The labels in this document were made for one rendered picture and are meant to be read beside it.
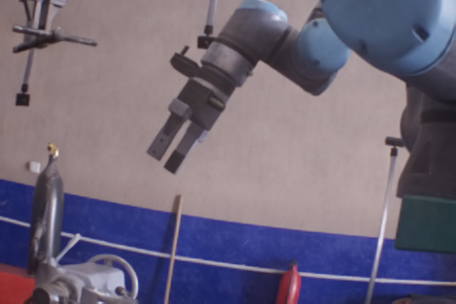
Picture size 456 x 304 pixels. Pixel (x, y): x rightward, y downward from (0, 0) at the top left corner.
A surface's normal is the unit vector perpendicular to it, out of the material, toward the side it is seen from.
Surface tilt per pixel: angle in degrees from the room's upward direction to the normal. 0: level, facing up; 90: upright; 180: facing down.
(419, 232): 90
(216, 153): 90
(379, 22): 95
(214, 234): 90
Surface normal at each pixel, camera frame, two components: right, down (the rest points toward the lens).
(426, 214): -0.32, -0.14
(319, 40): 0.04, 0.00
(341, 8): -0.68, -0.08
